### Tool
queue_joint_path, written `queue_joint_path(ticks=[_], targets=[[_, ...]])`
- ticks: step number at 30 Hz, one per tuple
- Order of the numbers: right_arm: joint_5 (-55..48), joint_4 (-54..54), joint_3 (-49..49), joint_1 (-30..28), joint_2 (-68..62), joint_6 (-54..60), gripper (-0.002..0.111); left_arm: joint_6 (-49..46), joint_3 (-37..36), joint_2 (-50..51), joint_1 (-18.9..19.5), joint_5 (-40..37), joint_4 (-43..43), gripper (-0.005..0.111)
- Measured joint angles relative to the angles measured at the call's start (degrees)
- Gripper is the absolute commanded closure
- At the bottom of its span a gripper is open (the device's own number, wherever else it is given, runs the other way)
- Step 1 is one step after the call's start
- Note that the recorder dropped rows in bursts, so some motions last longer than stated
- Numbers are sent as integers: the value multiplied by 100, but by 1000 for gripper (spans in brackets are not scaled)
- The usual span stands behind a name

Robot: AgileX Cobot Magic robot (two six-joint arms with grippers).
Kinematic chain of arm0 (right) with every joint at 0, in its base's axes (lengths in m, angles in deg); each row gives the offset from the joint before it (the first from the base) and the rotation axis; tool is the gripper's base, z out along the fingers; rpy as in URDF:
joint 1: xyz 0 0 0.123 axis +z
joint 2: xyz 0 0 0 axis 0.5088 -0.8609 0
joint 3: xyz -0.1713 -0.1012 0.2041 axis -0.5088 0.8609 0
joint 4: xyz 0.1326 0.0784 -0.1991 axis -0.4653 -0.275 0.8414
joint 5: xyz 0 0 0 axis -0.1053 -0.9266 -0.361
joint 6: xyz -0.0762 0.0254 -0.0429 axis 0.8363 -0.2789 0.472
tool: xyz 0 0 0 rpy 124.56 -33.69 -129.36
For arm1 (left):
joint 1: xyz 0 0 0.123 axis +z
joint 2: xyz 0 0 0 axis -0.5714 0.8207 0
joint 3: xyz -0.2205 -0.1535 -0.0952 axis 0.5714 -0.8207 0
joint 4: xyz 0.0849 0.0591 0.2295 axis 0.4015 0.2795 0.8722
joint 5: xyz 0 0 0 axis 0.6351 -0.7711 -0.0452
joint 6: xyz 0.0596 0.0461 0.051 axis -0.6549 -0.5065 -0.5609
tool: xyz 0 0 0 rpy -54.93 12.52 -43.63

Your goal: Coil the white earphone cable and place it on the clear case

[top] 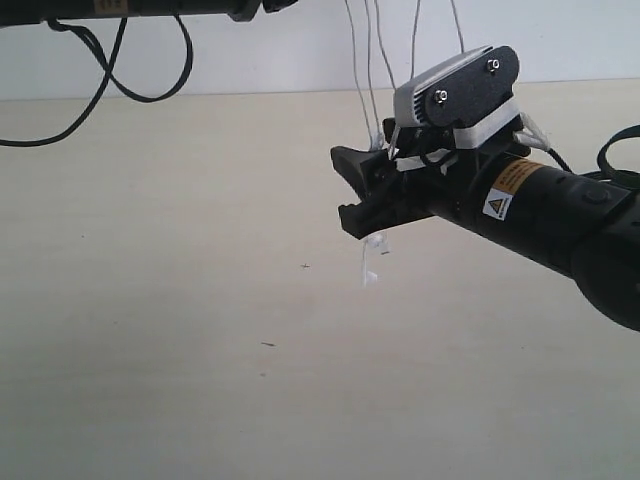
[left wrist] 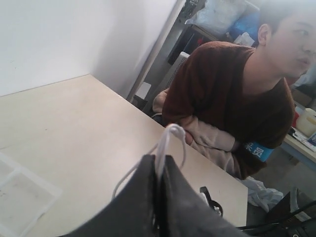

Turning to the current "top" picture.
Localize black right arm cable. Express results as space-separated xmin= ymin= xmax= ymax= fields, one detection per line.
xmin=539 ymin=124 xmax=640 ymax=184

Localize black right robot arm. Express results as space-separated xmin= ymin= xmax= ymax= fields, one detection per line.
xmin=330 ymin=127 xmax=639 ymax=330

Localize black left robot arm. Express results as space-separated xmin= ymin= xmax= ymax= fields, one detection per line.
xmin=1 ymin=0 xmax=297 ymax=28

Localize white wired earphones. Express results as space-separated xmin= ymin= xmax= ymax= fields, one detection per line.
xmin=343 ymin=0 xmax=469 ymax=289

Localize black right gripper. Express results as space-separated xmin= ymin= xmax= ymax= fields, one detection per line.
xmin=330 ymin=117 xmax=535 ymax=238

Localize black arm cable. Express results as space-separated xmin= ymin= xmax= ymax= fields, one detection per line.
xmin=539 ymin=124 xmax=640 ymax=184
xmin=0 ymin=12 xmax=195 ymax=148

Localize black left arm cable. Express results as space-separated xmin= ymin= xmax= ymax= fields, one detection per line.
xmin=0 ymin=12 xmax=195 ymax=148

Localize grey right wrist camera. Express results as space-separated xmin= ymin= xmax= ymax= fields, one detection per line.
xmin=393 ymin=46 xmax=520 ymax=128

